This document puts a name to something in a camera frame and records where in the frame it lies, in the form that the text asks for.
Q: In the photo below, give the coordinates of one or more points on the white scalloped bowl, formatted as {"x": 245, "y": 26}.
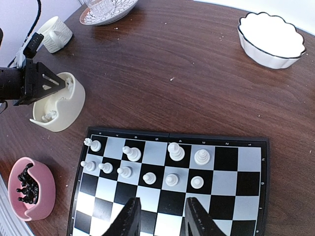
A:
{"x": 270, "y": 41}

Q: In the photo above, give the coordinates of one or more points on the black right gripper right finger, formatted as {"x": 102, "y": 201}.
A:
{"x": 197, "y": 222}

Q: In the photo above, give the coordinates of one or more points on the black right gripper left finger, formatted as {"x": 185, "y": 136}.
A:
{"x": 128, "y": 221}

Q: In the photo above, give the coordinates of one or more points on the pink bowl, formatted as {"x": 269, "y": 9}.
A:
{"x": 47, "y": 190}

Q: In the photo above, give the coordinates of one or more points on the white chess pieces pile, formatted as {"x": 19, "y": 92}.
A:
{"x": 53, "y": 114}

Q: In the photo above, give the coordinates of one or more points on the aluminium front rail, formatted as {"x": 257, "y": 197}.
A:
{"x": 10, "y": 224}

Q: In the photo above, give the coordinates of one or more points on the patterned saucer plate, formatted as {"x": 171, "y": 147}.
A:
{"x": 121, "y": 9}

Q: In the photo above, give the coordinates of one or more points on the cream bowl with spout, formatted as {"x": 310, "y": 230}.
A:
{"x": 68, "y": 106}

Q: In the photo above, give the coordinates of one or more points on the white textured ceramic mug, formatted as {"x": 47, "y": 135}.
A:
{"x": 56, "y": 34}

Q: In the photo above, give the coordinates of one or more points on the white rook corner piece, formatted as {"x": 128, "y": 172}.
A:
{"x": 93, "y": 145}

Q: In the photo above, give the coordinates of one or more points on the black and white chessboard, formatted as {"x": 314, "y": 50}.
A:
{"x": 235, "y": 191}

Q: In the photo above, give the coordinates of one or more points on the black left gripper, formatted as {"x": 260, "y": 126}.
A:
{"x": 38, "y": 81}

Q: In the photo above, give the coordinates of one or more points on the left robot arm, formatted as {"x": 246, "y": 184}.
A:
{"x": 10, "y": 84}

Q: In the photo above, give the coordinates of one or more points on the white chess piece tall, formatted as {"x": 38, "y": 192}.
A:
{"x": 176, "y": 152}
{"x": 202, "y": 157}

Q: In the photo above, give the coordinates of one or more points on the clear glass tumbler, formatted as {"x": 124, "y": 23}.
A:
{"x": 100, "y": 7}

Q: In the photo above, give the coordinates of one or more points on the black chess pieces pile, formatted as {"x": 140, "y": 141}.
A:
{"x": 30, "y": 187}

